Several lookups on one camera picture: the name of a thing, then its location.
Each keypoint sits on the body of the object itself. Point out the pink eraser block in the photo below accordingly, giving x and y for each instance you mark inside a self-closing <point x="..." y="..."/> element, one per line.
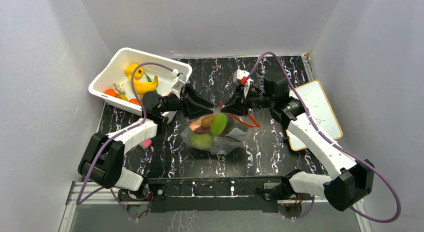
<point x="146" y="144"/>

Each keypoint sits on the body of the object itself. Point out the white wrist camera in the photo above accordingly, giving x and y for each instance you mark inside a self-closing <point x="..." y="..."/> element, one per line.
<point x="241" y="77"/>
<point x="178" y="82"/>

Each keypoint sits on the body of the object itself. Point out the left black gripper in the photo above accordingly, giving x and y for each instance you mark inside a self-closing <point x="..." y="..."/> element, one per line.
<point x="196" y="107"/>

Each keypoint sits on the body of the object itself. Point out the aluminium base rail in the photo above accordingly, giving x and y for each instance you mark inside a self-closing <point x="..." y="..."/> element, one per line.
<point x="213" y="206"/>

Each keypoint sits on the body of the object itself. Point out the clear orange-zip bag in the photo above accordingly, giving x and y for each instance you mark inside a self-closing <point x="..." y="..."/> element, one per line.
<point x="235" y="134"/>

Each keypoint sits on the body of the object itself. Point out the white toy mushroom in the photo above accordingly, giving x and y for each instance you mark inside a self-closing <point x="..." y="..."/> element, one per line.
<point x="119" y="88"/>

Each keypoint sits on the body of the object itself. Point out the green toy cabbage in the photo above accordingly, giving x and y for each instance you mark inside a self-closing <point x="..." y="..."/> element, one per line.
<point x="202" y="141"/>

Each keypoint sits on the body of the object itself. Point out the brown toy kiwi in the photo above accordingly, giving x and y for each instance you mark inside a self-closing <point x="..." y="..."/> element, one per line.
<point x="207" y="120"/>

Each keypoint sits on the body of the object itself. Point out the orange toy carrot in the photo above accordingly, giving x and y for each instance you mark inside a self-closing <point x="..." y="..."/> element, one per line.
<point x="111" y="92"/>

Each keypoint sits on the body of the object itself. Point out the yellow toy bananas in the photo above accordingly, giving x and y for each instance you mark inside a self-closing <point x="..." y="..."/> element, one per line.
<point x="142" y="88"/>

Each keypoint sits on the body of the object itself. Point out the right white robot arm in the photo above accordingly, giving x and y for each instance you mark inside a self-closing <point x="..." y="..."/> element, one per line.
<point x="347" y="181"/>

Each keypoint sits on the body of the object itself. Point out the green toy starfruit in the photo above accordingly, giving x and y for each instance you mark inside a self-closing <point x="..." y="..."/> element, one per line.
<point x="219" y="124"/>

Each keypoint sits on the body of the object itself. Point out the black marble table mat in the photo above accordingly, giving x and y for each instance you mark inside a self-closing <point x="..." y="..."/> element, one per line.
<point x="264" y="153"/>

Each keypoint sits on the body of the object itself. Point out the orange toy tomato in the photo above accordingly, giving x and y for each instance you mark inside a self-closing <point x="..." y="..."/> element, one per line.
<point x="134" y="101"/>

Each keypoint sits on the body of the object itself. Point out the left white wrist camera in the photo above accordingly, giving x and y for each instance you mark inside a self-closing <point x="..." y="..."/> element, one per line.
<point x="178" y="82"/>

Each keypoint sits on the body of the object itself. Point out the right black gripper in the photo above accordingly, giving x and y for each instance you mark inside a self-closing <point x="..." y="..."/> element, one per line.
<point x="244" y="100"/>

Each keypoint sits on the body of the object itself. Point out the small whiteboard wooden frame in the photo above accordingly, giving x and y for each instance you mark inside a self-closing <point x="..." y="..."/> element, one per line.
<point x="318" y="104"/>

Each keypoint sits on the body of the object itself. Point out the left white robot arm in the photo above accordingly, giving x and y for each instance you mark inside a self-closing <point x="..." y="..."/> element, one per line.
<point x="102" y="161"/>

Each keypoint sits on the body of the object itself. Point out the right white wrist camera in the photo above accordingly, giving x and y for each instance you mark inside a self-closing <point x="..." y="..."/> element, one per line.
<point x="241" y="77"/>

